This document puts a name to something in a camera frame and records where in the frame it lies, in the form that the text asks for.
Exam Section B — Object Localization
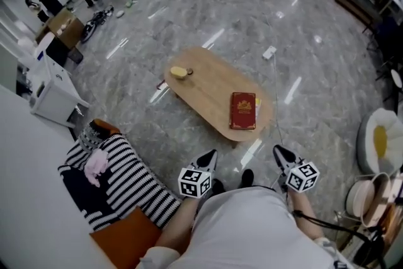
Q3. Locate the person's black left shoe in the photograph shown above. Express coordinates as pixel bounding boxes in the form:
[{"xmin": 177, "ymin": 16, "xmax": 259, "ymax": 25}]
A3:
[{"xmin": 211, "ymin": 178, "xmax": 226, "ymax": 197}]

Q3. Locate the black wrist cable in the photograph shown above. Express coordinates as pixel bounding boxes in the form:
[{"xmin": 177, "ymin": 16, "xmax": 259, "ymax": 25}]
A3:
[{"xmin": 292, "ymin": 209, "xmax": 389, "ymax": 269}]

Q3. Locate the light wooden desk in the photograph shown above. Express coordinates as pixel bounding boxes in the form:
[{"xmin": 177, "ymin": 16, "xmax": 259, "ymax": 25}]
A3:
[{"xmin": 35, "ymin": 7, "xmax": 86, "ymax": 50}]

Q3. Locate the orange sofa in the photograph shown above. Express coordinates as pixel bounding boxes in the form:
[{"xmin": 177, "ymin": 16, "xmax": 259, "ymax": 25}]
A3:
[{"xmin": 89, "ymin": 118, "xmax": 164, "ymax": 269}]

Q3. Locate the red book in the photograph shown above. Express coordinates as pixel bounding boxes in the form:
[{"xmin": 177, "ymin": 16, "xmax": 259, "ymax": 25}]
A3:
[{"xmin": 229, "ymin": 91, "xmax": 257, "ymax": 131}]

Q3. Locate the person's white shirt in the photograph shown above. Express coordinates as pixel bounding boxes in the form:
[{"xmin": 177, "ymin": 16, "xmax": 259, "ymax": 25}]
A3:
[{"xmin": 137, "ymin": 186, "xmax": 336, "ymax": 269}]

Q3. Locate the grey round chair yellow cushion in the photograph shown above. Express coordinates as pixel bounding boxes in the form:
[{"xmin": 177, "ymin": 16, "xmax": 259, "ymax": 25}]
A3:
[{"xmin": 356, "ymin": 107, "xmax": 403, "ymax": 175}]

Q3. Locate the person's left forearm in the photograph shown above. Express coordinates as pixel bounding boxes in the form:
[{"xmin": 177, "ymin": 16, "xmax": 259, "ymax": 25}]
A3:
[{"xmin": 154, "ymin": 198, "xmax": 200, "ymax": 250}]

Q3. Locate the person's black right shoe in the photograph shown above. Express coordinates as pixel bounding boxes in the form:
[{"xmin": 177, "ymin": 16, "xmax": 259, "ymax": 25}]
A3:
[{"xmin": 240, "ymin": 169, "xmax": 255, "ymax": 189}]

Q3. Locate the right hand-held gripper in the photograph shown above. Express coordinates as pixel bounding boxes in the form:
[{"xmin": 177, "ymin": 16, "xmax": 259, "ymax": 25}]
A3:
[{"xmin": 272, "ymin": 144, "xmax": 321, "ymax": 193}]

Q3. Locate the person's black shoe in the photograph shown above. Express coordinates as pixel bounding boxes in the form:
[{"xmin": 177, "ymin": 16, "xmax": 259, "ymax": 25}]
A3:
[
  {"xmin": 211, "ymin": 178, "xmax": 226, "ymax": 197},
  {"xmin": 240, "ymin": 169, "xmax": 255, "ymax": 189}
]

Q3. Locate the long dark low bench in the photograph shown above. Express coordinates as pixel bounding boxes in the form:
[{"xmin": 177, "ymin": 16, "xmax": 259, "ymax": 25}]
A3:
[{"xmin": 333, "ymin": 0, "xmax": 383, "ymax": 35}]

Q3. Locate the white cabinet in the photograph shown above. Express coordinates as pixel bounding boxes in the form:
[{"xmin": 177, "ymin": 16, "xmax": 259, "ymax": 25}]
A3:
[{"xmin": 29, "ymin": 50, "xmax": 91, "ymax": 129}]

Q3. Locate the person's right forearm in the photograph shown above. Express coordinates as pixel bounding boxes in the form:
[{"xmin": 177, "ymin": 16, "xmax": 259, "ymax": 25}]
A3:
[{"xmin": 287, "ymin": 189, "xmax": 326, "ymax": 241}]

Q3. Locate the grey patterned knit cloth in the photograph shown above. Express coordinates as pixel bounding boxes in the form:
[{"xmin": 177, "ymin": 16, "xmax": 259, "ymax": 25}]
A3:
[{"xmin": 77, "ymin": 119, "xmax": 113, "ymax": 152}]

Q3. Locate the black white striped blanket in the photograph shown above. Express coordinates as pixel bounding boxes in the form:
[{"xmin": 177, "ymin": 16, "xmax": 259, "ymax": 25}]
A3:
[{"xmin": 57, "ymin": 133, "xmax": 183, "ymax": 231}]

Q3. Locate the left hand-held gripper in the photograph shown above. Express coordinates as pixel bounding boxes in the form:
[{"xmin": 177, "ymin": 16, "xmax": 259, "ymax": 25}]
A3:
[{"xmin": 178, "ymin": 149, "xmax": 219, "ymax": 200}]

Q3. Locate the black folding bicycle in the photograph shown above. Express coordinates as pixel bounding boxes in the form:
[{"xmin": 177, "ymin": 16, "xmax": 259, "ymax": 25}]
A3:
[{"xmin": 79, "ymin": 4, "xmax": 115, "ymax": 44}]

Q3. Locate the oval wooden seat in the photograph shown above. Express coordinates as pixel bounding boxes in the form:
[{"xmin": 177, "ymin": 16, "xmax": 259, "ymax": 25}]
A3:
[{"xmin": 163, "ymin": 46, "xmax": 274, "ymax": 149}]

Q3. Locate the black waste bin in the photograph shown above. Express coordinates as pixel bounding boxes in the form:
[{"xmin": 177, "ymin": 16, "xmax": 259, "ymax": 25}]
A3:
[{"xmin": 67, "ymin": 47, "xmax": 84, "ymax": 65}]

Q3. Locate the beige round basket stool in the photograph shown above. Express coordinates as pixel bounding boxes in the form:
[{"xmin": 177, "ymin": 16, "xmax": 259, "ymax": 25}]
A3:
[{"xmin": 345, "ymin": 172, "xmax": 395, "ymax": 228}]

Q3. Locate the white power strip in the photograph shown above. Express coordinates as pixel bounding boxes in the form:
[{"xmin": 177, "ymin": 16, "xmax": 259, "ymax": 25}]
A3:
[{"xmin": 262, "ymin": 45, "xmax": 278, "ymax": 60}]

